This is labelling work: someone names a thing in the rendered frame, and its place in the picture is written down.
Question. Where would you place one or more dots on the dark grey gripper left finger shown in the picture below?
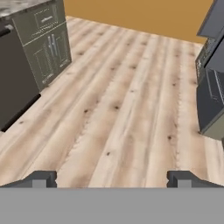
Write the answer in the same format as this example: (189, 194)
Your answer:
(40, 176)

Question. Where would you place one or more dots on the dark brown dishwasher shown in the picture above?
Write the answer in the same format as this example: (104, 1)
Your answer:
(16, 78)

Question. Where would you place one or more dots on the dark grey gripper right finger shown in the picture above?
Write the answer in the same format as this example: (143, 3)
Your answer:
(182, 176)

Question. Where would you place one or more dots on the olive green cupboard run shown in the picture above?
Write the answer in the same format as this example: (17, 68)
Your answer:
(46, 40)

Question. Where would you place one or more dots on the dark grey oven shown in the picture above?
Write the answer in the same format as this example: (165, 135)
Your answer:
(211, 70)

